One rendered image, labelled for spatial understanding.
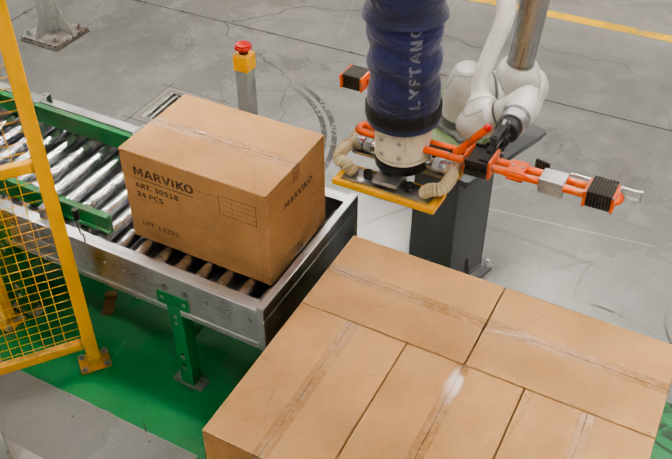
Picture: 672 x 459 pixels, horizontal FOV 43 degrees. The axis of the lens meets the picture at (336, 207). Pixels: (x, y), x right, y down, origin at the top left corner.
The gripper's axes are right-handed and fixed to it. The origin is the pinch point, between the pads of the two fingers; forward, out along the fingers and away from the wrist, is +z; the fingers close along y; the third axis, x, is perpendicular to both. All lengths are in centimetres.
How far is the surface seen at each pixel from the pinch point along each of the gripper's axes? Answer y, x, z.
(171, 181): 32, 104, 18
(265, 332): 70, 59, 33
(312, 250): 59, 59, 0
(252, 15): 120, 246, -248
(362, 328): 66, 29, 20
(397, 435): 66, 1, 53
